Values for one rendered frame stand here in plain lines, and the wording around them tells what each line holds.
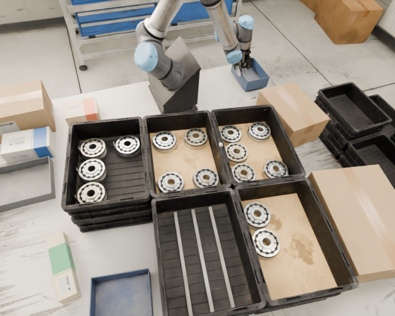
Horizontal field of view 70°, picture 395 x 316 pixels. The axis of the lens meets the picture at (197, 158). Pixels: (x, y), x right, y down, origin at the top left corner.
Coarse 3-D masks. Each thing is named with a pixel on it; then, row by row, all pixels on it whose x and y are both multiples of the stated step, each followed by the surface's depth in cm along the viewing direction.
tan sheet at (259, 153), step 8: (240, 128) 133; (248, 128) 134; (248, 144) 128; (256, 144) 128; (264, 144) 128; (272, 144) 129; (248, 152) 125; (256, 152) 125; (264, 152) 126; (272, 152) 126; (248, 160) 123; (256, 160) 123; (264, 160) 123; (280, 160) 124; (232, 168) 120; (256, 168) 120; (256, 176) 118
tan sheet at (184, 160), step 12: (180, 132) 129; (180, 144) 125; (156, 156) 121; (168, 156) 121; (180, 156) 122; (192, 156) 122; (204, 156) 122; (156, 168) 117; (168, 168) 118; (180, 168) 118; (192, 168) 118; (156, 180) 114
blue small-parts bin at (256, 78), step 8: (232, 64) 171; (256, 64) 173; (232, 72) 174; (240, 72) 165; (248, 72) 176; (256, 72) 175; (264, 72) 168; (240, 80) 167; (248, 80) 171; (256, 80) 162; (264, 80) 164; (248, 88) 165; (256, 88) 168
